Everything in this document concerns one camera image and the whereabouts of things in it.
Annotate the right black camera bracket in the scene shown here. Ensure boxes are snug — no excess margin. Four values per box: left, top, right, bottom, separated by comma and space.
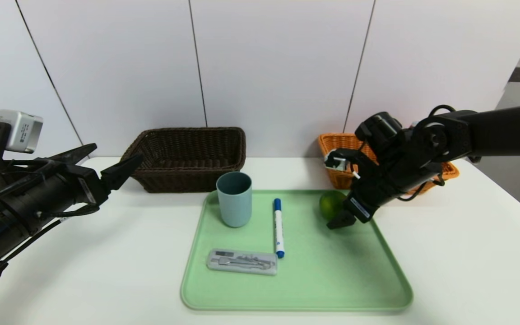
325, 148, 369, 181

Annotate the right camera black cable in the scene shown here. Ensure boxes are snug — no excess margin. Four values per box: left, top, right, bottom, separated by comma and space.
428, 105, 457, 119

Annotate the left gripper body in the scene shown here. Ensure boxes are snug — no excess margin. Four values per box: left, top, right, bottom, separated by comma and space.
6, 164, 112, 235

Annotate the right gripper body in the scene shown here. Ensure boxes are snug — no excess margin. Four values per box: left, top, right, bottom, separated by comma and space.
343, 171, 402, 224

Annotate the blue-grey plastic cup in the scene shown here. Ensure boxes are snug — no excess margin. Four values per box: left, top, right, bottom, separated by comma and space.
216, 172, 253, 228

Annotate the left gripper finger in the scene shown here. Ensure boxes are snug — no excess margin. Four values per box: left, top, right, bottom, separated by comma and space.
101, 153, 144, 191
48, 143, 98, 166

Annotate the light green plastic tray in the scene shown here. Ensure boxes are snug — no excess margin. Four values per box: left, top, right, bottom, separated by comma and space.
181, 190, 413, 311

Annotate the silver drawing compass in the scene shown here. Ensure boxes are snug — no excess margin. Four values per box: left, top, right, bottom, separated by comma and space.
217, 255, 273, 270

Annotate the clear plastic compass case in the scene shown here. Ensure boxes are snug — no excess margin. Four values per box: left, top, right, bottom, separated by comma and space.
207, 248, 278, 275

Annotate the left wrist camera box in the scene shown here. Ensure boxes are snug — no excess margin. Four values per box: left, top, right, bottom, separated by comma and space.
0, 109, 44, 154

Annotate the green lime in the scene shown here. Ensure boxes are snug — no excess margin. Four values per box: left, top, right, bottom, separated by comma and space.
319, 190, 349, 222

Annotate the white marker with blue cap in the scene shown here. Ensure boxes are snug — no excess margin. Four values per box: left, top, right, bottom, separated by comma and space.
273, 198, 285, 258

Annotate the orange wicker basket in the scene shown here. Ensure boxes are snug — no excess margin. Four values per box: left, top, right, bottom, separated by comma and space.
317, 133, 460, 195

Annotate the dark brown wicker basket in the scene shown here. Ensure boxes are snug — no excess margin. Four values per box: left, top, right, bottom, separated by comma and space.
120, 127, 246, 194

